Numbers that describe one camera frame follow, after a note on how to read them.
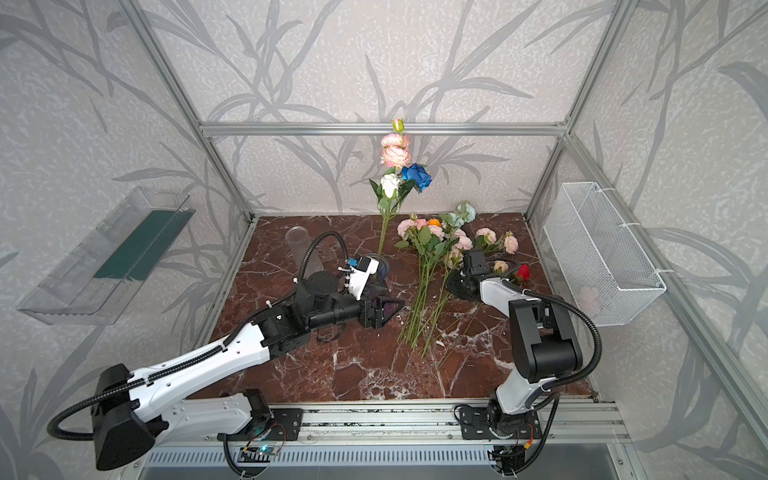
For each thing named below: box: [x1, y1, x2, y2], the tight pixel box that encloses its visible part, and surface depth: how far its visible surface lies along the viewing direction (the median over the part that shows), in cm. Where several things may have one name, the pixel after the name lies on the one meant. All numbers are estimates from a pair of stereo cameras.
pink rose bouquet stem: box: [395, 217, 459, 357], surface depth 101 cm
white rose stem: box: [369, 173, 414, 259], surface depth 70 cm
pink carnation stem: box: [473, 227, 519, 259], surface depth 110 cm
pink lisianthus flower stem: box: [378, 118, 412, 259], surface depth 71 cm
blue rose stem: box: [391, 163, 432, 212], surface depth 71 cm
